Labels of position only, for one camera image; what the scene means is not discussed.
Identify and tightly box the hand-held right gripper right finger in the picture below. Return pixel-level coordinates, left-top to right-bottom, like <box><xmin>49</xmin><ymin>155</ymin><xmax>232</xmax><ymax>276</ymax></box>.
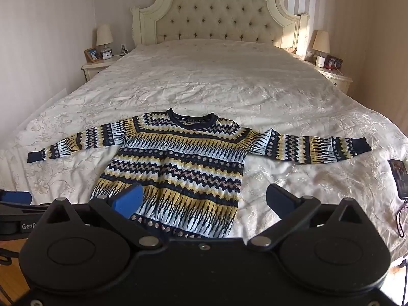
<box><xmin>248</xmin><ymin>184</ymin><xmax>372</xmax><ymax>251</ymax></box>

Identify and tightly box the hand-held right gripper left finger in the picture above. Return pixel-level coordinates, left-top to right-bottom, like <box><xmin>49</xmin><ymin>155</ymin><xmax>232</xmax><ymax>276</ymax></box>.
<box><xmin>41</xmin><ymin>183</ymin><xmax>160</xmax><ymax>250</ymax></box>

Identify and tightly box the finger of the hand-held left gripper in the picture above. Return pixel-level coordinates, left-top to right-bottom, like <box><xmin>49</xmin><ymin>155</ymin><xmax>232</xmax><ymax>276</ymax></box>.
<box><xmin>0</xmin><ymin>190</ymin><xmax>49</xmax><ymax>214</ymax></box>

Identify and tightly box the navy yellow patterned knit sweater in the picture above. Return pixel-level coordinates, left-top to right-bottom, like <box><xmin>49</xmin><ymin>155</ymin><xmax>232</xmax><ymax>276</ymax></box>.
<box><xmin>27</xmin><ymin>108</ymin><xmax>372</xmax><ymax>239</ymax></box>

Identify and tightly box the black smartphone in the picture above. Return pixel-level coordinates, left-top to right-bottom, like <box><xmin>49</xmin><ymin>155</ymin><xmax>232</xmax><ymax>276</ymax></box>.
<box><xmin>388</xmin><ymin>158</ymin><xmax>408</xmax><ymax>199</ymax></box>

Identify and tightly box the cream embroidered bedspread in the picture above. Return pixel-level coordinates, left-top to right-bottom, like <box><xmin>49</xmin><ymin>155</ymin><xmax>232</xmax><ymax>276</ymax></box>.
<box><xmin>0</xmin><ymin>38</ymin><xmax>408</xmax><ymax>259</ymax></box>

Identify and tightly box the cream nightstand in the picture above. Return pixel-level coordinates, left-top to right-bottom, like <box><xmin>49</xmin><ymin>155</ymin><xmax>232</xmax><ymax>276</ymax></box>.
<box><xmin>81</xmin><ymin>56</ymin><xmax>128</xmax><ymax>82</ymax></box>
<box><xmin>304</xmin><ymin>59</ymin><xmax>354</xmax><ymax>95</ymax></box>

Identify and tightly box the cream shade table lamp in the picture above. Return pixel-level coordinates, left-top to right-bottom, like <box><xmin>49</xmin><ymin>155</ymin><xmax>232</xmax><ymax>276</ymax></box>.
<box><xmin>312</xmin><ymin>30</ymin><xmax>331</xmax><ymax>60</ymax></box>
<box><xmin>96</xmin><ymin>24</ymin><xmax>114</xmax><ymax>52</ymax></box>

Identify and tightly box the dark braided cord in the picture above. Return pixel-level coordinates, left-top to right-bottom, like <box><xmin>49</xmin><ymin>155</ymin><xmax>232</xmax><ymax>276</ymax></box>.
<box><xmin>394</xmin><ymin>197</ymin><xmax>408</xmax><ymax>238</ymax></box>

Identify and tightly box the dark photo frame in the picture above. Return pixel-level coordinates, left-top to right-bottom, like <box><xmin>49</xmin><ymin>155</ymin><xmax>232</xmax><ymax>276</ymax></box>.
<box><xmin>324</xmin><ymin>55</ymin><xmax>344</xmax><ymax>71</ymax></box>

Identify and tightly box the wooden photo frame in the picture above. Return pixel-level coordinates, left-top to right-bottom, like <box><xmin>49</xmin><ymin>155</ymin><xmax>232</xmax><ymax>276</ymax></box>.
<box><xmin>84</xmin><ymin>47</ymin><xmax>103</xmax><ymax>63</ymax></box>

